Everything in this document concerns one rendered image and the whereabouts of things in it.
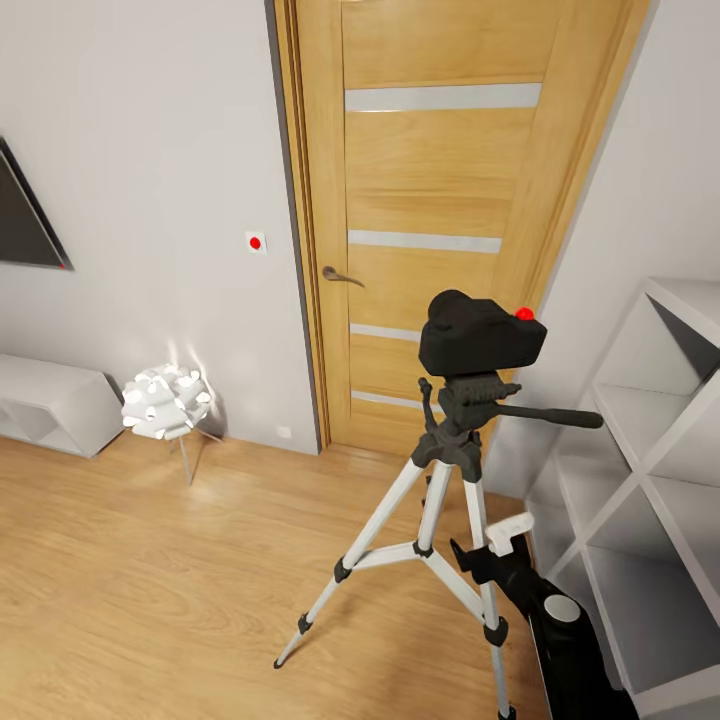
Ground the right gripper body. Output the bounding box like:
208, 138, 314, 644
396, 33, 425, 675
467, 536, 535, 601

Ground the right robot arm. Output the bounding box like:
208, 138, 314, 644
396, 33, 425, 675
450, 513, 641, 720

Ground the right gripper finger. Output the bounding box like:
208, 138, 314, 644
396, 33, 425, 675
450, 539, 469, 573

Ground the digital camera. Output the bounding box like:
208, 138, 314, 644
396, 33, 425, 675
418, 289, 547, 377

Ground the camera tripod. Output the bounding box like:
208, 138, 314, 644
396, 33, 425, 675
274, 370, 604, 720

